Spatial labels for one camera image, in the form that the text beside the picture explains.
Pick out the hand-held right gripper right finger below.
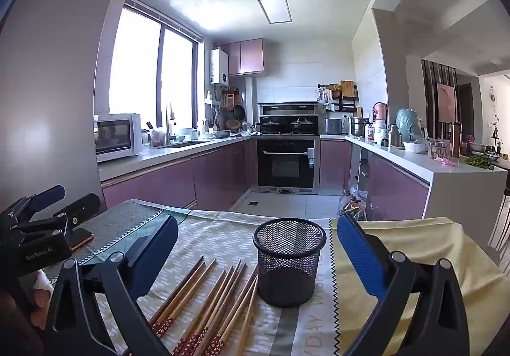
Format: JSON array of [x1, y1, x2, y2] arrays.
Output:
[[337, 212, 471, 356]]

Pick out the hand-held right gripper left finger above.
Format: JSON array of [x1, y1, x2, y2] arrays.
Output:
[[44, 214, 179, 356]]

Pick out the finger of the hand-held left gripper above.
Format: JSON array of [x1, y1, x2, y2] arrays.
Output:
[[18, 192, 101, 250], [0, 185, 66, 227]]

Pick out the black mesh utensil holder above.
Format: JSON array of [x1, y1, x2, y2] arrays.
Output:
[[252, 218, 327, 308]]

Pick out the bunch of wooden chopsticks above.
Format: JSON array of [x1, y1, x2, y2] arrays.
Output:
[[123, 256, 259, 356]]

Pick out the person's left hand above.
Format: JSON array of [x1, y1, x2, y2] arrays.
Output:
[[30, 271, 55, 325]]

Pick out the smartphone with orange edge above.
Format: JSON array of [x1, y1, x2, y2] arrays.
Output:
[[69, 227, 95, 251]]

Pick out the plastic bag of greens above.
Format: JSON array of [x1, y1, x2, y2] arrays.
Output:
[[339, 202, 369, 223]]

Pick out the oil bottle orange label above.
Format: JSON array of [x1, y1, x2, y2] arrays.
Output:
[[340, 188, 361, 209]]

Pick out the patterned green beige tablecloth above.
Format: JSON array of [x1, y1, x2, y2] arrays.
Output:
[[20, 198, 339, 356]]

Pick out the pink base cabinet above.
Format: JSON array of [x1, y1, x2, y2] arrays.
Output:
[[320, 139, 431, 223], [101, 138, 258, 213]]

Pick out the yellow cloth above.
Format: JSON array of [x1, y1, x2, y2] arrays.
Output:
[[331, 216, 510, 356]]

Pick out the white microwave oven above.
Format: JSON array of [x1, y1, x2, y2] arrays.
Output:
[[94, 113, 143, 164]]

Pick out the grey refrigerator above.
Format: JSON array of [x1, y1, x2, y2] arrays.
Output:
[[0, 0, 128, 217]]

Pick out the built-in black oven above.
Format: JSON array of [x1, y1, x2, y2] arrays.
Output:
[[256, 135, 320, 194]]

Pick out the kitchen sink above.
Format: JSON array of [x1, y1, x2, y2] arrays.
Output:
[[157, 139, 208, 149]]

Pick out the steel kitchen faucet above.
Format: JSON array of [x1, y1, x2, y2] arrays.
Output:
[[165, 103, 177, 145]]

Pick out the steel stockpot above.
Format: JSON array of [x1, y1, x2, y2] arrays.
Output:
[[349, 117, 369, 137]]

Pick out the clear plastic food box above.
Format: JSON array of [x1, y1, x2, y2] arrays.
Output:
[[428, 139, 453, 160]]

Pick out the mint green air fryer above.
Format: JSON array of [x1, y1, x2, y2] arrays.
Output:
[[396, 108, 423, 143]]

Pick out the black lidded pot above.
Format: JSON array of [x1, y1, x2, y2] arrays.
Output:
[[290, 117, 317, 134], [255, 121, 283, 134]]

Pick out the pink electric kettle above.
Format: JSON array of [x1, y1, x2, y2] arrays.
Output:
[[372, 102, 389, 129]]

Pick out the black dining chair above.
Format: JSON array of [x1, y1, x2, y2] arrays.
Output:
[[488, 184, 510, 261]]

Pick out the green leafy vegetables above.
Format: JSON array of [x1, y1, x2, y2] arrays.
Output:
[[464, 155, 495, 171]]

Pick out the copper tumbler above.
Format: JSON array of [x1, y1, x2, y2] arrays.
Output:
[[450, 122, 463, 157]]

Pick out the kitchen window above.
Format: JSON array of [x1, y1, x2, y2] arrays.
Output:
[[108, 0, 204, 129]]

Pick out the black range hood stove unit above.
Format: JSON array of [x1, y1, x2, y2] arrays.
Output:
[[257, 102, 321, 136]]

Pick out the dark slatted partition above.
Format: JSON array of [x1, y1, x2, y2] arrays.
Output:
[[422, 59, 459, 141]]

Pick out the dark wooden door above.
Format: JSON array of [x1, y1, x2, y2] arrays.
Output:
[[457, 83, 475, 137]]

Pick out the white water heater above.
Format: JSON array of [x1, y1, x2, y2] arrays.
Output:
[[210, 48, 230, 85]]

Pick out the ceiling light panel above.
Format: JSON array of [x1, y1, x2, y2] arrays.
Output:
[[257, 0, 293, 24]]

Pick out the black wall rack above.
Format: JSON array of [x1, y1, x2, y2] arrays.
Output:
[[317, 80, 359, 113]]

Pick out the pink wall picture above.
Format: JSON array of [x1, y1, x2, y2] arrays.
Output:
[[436, 83, 457, 121]]

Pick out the pink wall cabinet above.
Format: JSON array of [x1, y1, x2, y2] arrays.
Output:
[[221, 38, 265, 77]]

